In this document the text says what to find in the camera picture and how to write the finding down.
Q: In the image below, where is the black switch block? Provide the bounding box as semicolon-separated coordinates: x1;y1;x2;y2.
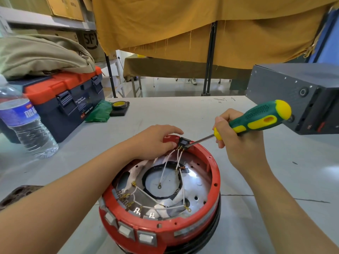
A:
178;137;192;150

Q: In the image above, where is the orange and dark toolbox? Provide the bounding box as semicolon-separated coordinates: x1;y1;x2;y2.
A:
0;66;105;144

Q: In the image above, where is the beige cloth bag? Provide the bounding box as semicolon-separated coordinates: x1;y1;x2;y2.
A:
0;34;96;80

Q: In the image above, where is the person's left hand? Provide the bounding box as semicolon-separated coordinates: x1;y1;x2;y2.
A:
130;125;184;160

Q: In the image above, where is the printed cardboard box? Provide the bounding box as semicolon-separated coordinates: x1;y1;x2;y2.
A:
77;30;117;63

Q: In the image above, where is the green yellow handled screwdriver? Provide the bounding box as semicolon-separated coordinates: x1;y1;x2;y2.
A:
185;100;292;149

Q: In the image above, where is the person's right hand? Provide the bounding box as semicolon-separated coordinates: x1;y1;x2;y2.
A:
213;108;269;177

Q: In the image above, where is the table with olive cloth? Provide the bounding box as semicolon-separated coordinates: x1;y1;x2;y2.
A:
123;55;252;98

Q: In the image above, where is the grey metal shelf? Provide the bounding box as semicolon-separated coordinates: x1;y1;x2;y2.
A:
0;6;96;31

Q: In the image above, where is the mustard yellow curtain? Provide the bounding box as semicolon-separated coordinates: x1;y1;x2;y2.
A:
91;0;339;70

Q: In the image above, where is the bundle of white wires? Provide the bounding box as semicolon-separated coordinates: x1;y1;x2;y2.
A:
117;149;192;212

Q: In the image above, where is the person's left forearm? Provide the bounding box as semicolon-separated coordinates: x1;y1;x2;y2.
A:
0;140;143;254

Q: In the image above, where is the grey metal equipment box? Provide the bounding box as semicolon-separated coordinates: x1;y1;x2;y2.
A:
246;63;339;135

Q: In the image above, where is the blue panel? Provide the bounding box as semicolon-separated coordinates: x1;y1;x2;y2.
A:
308;8;339;67

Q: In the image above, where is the clear plastic water bottle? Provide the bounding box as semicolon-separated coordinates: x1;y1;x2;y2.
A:
0;74;59;159

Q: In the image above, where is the person's right forearm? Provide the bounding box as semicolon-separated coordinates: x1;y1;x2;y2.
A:
238;161;339;254

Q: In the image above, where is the rusty metal plate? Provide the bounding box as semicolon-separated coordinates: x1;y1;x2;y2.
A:
0;185;44;211

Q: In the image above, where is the black metal pole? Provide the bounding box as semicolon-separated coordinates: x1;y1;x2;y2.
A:
201;21;218;97

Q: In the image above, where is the green plastic bag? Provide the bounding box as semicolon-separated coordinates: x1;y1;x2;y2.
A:
85;100;113;123

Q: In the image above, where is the red round cooker base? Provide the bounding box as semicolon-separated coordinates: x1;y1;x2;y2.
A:
99;134;221;254

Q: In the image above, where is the brown cardboard box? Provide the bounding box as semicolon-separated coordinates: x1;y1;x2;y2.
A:
45;0;85;21

